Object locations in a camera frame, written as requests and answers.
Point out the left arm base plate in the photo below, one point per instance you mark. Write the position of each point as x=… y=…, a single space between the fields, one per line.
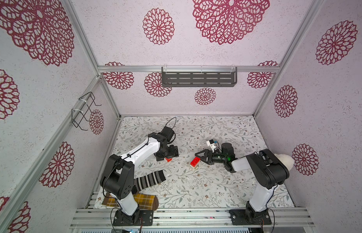
x=139 y=218

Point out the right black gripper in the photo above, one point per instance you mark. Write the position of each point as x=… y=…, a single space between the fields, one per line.
x=210 y=157

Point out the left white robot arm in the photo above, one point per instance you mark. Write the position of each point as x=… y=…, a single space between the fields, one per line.
x=118 y=176

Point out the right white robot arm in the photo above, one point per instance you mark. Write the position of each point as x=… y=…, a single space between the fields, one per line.
x=270 y=170

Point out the black white striped sock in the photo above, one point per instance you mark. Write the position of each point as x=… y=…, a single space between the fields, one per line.
x=147 y=181

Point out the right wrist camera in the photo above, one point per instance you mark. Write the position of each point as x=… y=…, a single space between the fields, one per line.
x=212 y=144

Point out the white plush toy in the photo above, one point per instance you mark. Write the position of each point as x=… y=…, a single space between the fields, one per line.
x=286 y=160

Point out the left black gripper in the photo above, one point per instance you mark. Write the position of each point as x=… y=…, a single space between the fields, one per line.
x=174 y=153

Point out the black wire wall rack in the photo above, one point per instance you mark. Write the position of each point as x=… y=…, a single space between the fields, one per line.
x=78 y=115

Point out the aluminium front rail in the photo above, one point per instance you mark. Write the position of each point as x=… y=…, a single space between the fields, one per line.
x=193 y=218

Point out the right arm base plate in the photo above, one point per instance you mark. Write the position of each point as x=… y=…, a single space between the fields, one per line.
x=249 y=217

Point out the yellow plaid sock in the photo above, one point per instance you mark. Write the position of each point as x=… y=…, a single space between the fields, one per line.
x=145 y=202

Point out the grey wall shelf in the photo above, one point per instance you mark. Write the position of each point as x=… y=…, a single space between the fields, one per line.
x=198 y=78

